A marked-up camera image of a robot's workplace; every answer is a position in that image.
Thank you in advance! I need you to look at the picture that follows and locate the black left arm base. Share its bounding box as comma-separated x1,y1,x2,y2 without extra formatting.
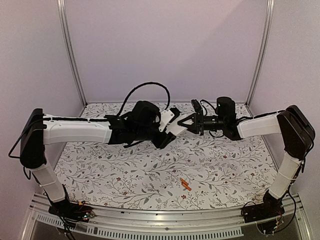
47,185,95,222

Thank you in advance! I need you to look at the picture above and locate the floral patterned table mat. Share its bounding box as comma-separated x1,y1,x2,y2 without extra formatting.
42,102,285,211

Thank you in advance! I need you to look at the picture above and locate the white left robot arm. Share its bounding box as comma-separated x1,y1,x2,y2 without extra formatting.
18,107,176,217

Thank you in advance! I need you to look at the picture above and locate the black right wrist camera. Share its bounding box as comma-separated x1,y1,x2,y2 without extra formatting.
191,99,203,115

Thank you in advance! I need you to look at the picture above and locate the aluminium front rail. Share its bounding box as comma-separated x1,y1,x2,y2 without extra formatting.
21,193,315,240

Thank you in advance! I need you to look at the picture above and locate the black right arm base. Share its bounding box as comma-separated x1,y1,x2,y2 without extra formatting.
241,190,285,223

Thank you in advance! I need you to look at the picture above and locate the aluminium frame post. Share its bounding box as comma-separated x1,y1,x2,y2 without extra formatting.
56,0,88,107
245,0,275,107

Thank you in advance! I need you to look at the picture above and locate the right aluminium frame post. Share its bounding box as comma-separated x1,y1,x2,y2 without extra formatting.
245,0,275,107

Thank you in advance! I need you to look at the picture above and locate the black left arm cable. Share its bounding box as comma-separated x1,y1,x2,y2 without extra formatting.
119,81,171,118

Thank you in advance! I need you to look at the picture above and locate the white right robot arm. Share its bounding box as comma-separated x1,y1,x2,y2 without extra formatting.
177,96,316,199

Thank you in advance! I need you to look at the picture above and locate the white remote control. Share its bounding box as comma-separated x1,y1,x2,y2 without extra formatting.
164,115,187,136

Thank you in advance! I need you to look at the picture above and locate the left aluminium frame post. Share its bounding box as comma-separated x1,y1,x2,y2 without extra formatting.
56,0,88,107

